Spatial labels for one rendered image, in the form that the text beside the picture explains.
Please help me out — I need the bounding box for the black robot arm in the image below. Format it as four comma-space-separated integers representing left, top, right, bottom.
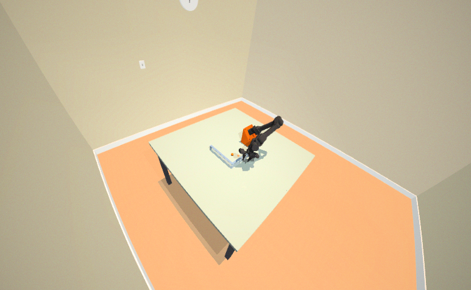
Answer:
247, 116, 284, 158

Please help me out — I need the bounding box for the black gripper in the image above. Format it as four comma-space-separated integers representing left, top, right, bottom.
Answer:
239, 145, 260, 162

